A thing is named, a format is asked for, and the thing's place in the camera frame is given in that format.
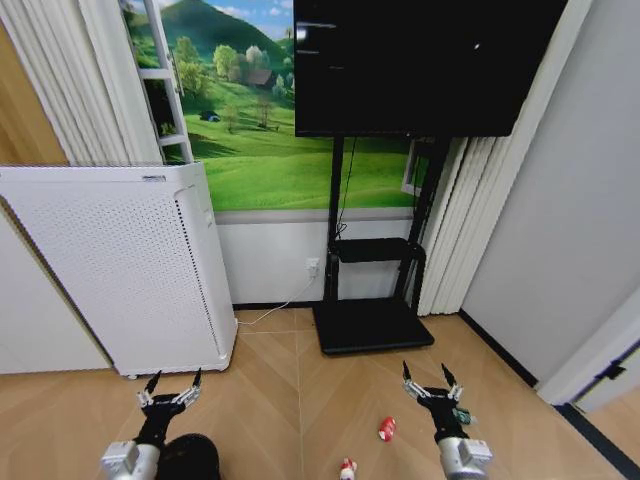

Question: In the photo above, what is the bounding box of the white door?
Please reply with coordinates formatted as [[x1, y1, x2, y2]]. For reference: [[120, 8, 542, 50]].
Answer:
[[536, 287, 640, 415]]

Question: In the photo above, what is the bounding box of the black hanging cable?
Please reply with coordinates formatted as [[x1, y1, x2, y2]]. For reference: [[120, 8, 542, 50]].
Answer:
[[334, 136, 358, 247]]

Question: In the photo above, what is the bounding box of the small white window frame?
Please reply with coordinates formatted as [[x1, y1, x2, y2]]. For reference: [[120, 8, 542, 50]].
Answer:
[[401, 140, 432, 197]]

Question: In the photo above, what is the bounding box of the black trash bin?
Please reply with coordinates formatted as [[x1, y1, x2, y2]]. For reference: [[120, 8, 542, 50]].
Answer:
[[158, 433, 222, 480]]

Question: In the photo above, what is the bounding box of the black television screen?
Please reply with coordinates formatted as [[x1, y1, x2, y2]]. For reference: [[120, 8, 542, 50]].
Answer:
[[292, 0, 570, 139]]

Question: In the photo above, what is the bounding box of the white air purifier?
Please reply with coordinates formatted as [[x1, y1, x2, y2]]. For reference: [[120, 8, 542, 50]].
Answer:
[[0, 160, 239, 379]]

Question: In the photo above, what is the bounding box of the white power cable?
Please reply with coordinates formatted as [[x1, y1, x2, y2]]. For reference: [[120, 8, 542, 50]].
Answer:
[[234, 272, 319, 327]]

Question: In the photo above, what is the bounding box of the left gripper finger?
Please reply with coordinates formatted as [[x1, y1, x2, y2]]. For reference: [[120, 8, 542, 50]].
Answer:
[[174, 367, 203, 406], [136, 370, 163, 408]]

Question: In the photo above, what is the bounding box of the white pleated curtain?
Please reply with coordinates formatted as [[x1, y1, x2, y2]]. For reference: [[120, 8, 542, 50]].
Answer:
[[0, 0, 164, 167], [416, 133, 517, 318]]

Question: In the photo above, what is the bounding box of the black television stand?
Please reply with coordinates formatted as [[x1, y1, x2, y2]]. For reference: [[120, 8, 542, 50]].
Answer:
[[311, 133, 452, 357]]

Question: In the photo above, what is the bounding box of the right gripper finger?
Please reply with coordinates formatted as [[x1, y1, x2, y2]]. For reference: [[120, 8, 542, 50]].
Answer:
[[401, 360, 426, 400], [440, 362, 464, 401]]

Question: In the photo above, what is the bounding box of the green landscape wall poster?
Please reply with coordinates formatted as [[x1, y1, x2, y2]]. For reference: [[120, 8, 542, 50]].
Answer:
[[121, 0, 432, 212]]

